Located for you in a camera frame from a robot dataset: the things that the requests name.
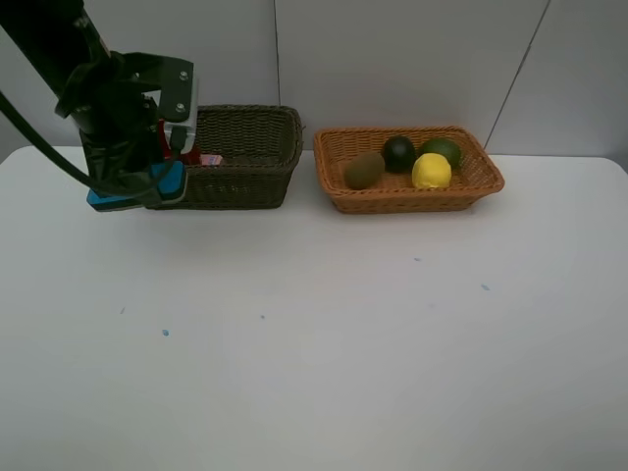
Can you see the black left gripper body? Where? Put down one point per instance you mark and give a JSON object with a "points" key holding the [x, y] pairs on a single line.
{"points": [[117, 123]]}

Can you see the red plastic cup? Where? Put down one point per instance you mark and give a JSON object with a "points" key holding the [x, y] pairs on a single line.
{"points": [[190, 158]]}

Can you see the blue whiteboard eraser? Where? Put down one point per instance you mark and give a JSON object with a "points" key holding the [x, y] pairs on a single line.
{"points": [[170, 190]]}

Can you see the pink bottle white cap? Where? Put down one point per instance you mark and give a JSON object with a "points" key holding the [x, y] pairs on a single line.
{"points": [[210, 160]]}

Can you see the brown kiwi fruit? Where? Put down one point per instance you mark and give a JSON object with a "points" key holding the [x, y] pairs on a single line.
{"points": [[364, 170]]}

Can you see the dark mangosteen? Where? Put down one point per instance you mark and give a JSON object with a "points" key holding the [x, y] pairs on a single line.
{"points": [[399, 154]]}

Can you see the yellow lemon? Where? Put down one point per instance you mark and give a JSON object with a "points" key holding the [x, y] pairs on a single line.
{"points": [[431, 170]]}

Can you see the green lime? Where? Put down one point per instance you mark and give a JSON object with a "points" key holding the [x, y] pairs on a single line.
{"points": [[445, 147]]}

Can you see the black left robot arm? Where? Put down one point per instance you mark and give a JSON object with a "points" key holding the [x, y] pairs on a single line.
{"points": [[40, 29]]}

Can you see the orange wicker basket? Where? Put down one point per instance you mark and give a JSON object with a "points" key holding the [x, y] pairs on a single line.
{"points": [[334, 148]]}

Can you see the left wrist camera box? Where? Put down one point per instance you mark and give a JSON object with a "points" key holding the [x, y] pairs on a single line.
{"points": [[173, 84]]}

